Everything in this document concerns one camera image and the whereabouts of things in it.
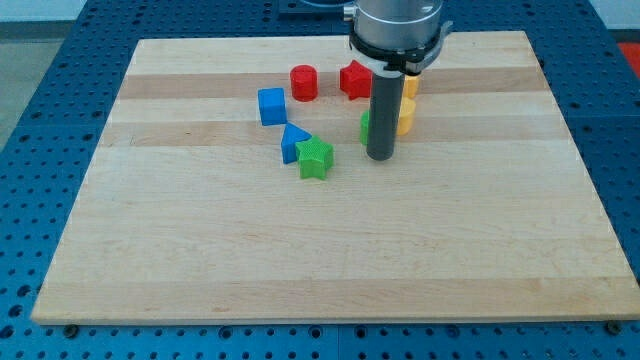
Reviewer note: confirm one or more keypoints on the blue cube block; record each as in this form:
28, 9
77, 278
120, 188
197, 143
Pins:
272, 106

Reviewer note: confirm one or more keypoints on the blue triangle block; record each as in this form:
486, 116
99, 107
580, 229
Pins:
291, 136

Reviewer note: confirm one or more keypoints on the red cylinder block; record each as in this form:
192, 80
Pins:
304, 83

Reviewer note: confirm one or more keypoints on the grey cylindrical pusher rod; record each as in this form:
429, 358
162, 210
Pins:
384, 109

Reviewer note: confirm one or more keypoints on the blue perforated table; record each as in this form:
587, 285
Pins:
46, 157

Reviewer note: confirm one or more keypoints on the red star block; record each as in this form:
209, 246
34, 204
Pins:
355, 80

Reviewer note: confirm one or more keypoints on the wooden board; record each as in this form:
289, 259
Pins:
188, 215

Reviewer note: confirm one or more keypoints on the green block behind rod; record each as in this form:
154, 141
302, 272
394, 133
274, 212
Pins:
364, 127

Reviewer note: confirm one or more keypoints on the yellow cylinder block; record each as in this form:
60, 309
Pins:
406, 116

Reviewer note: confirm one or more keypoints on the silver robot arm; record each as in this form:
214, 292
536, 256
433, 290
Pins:
396, 37

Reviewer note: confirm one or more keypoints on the green star block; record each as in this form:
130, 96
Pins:
315, 158

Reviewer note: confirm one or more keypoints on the yellow block at rear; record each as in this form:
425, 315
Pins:
411, 86

